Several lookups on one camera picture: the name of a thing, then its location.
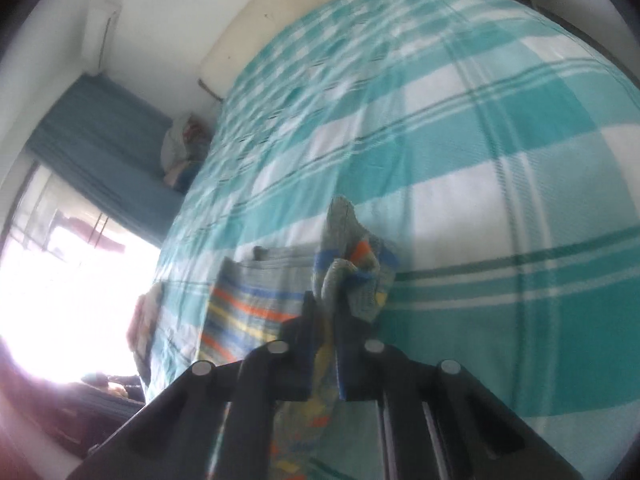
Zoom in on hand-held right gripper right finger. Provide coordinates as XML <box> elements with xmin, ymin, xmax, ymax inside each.
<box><xmin>332</xmin><ymin>292</ymin><xmax>583</xmax><ymax>480</ymax></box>

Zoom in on black window guard bars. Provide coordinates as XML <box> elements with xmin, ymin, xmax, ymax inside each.
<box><xmin>10</xmin><ymin>200</ymin><xmax>126</xmax><ymax>261</ymax></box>

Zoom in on striped knitted sweater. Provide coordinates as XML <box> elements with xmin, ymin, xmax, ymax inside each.
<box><xmin>200</xmin><ymin>197</ymin><xmax>401</xmax><ymax>480</ymax></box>

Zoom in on pile of clothes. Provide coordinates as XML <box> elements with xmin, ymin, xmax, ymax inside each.
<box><xmin>161</xmin><ymin>112</ymin><xmax>216</xmax><ymax>193</ymax></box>

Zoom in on red garment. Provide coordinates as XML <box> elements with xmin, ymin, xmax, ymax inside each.
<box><xmin>126</xmin><ymin>292</ymin><xmax>153</xmax><ymax>357</ymax></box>

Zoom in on bed with teal plaid sheet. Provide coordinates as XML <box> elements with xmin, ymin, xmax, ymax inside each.
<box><xmin>145</xmin><ymin>0</ymin><xmax>640</xmax><ymax>480</ymax></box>

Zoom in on cream padded headboard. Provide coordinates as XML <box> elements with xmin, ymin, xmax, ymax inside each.
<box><xmin>199</xmin><ymin>0</ymin><xmax>401</xmax><ymax>101</ymax></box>

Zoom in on teal curtain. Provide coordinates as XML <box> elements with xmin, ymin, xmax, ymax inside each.
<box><xmin>25</xmin><ymin>74</ymin><xmax>186</xmax><ymax>248</ymax></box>

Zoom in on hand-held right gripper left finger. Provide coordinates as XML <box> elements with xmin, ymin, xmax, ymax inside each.
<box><xmin>65</xmin><ymin>290</ymin><xmax>321</xmax><ymax>480</ymax></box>

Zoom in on dark cloth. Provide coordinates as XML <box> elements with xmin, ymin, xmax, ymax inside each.
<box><xmin>80</xmin><ymin>370</ymin><xmax>147</xmax><ymax>408</ymax></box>

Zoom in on white air conditioner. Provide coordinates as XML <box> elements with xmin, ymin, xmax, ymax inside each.
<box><xmin>82</xmin><ymin>0</ymin><xmax>123</xmax><ymax>73</ymax></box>

